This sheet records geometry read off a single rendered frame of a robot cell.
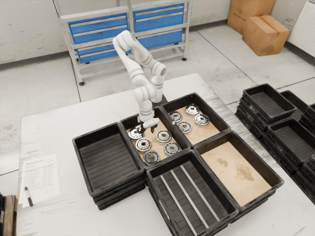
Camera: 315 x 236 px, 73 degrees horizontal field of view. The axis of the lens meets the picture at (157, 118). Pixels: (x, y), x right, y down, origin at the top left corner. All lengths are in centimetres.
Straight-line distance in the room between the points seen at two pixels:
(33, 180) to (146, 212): 75
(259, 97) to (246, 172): 118
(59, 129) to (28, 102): 160
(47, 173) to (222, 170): 110
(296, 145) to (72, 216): 187
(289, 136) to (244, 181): 107
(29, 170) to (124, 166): 66
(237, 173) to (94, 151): 87
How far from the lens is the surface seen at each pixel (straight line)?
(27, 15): 381
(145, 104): 107
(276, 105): 238
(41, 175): 160
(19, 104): 337
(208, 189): 126
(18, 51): 405
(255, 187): 134
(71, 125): 178
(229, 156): 139
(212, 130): 149
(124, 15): 298
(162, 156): 133
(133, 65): 108
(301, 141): 233
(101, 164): 135
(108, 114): 177
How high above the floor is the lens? 195
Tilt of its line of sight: 48 degrees down
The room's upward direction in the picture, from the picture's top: 1 degrees counter-clockwise
